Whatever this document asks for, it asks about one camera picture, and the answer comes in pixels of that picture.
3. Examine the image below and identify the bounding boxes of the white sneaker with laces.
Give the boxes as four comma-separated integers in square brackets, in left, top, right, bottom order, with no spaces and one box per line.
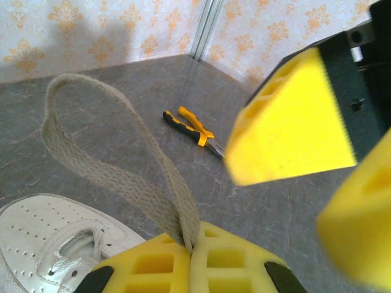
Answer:
[41,73,202,254]

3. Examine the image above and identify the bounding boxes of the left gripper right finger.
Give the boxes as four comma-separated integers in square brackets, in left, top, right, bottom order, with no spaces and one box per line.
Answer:
[191,221,308,293]

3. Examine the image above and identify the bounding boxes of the yellow black pliers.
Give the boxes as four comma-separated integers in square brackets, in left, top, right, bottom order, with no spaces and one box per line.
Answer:
[162,106,226,159]

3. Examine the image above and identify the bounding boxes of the aluminium corner post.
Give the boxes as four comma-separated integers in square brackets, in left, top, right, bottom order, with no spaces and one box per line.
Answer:
[191,0,224,62]

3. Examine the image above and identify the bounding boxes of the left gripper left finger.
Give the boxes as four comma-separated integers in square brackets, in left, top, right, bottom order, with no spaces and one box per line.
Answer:
[75,231,193,293]

